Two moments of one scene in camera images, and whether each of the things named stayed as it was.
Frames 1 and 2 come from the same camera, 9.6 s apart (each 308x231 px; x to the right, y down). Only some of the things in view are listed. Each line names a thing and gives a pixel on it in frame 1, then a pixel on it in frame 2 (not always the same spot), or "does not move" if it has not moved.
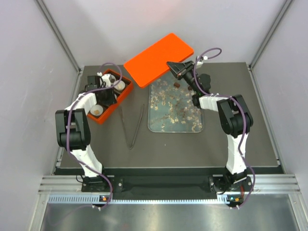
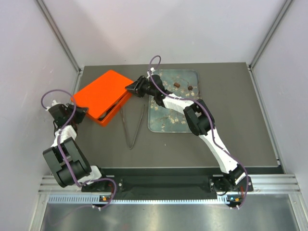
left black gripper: x=112 y=99 → x=81 y=111
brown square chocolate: x=176 y=84 does not move
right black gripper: x=178 y=69 → x=136 y=87
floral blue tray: x=171 y=109 does not move
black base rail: x=162 y=181 does not move
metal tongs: x=130 y=147 does not move
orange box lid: x=152 y=62 → x=103 y=93
